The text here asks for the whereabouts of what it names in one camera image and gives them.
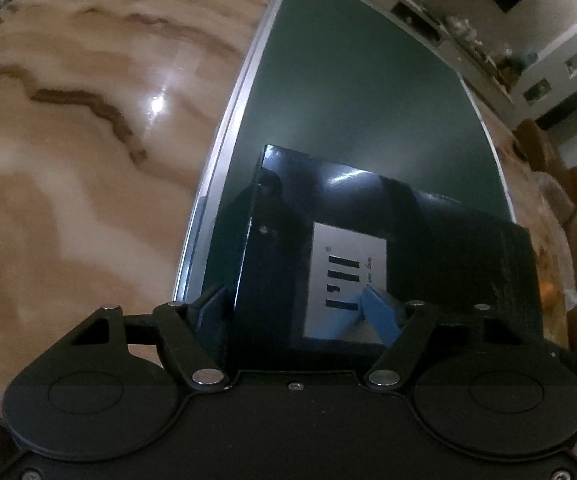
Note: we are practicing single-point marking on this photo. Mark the white television cabinet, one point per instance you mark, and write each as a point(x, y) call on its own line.
point(418, 15)

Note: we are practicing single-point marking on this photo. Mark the dark green desk mat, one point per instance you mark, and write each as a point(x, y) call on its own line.
point(343, 85)

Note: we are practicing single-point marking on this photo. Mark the marble desktop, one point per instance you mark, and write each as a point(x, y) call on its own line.
point(68, 185)

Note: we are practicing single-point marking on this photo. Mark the orange fruit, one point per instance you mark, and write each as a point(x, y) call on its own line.
point(550, 291)

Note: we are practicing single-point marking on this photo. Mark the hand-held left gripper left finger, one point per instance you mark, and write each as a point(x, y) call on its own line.
point(213, 307)

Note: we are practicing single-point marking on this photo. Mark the black box lid white label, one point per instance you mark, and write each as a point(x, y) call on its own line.
point(318, 200)

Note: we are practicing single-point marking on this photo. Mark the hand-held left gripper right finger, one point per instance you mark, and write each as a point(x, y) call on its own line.
point(381, 312)

